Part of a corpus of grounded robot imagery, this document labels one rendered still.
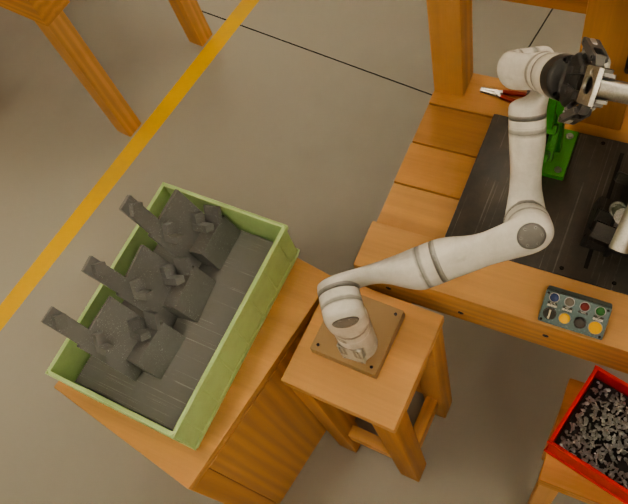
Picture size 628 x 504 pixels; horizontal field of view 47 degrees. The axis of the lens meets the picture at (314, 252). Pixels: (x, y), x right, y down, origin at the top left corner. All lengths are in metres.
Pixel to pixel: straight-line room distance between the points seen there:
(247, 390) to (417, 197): 0.70
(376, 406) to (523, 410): 0.96
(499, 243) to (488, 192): 0.52
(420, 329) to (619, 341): 0.47
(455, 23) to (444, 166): 0.38
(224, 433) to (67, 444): 1.22
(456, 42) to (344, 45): 1.61
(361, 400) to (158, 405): 0.54
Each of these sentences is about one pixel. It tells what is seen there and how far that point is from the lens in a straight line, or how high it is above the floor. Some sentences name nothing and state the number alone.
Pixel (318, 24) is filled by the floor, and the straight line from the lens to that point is 3.68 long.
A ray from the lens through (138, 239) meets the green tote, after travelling 2.09.
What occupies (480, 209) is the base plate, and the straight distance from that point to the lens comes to 1.94.
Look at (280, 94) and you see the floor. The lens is 3.45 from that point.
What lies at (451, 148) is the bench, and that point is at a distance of 2.07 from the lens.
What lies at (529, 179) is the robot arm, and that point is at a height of 1.33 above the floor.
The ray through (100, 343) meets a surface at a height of 1.01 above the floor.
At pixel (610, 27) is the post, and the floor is 1.25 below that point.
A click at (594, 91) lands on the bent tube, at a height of 1.73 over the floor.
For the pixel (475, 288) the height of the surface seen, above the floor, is 0.90.
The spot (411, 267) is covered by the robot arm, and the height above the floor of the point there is 1.25.
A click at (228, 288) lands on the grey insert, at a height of 0.85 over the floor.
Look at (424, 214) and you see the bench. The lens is 1.96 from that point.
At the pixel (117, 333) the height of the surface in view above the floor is 0.97.
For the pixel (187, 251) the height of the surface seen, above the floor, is 0.91.
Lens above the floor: 2.59
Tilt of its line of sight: 61 degrees down
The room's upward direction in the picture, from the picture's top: 25 degrees counter-clockwise
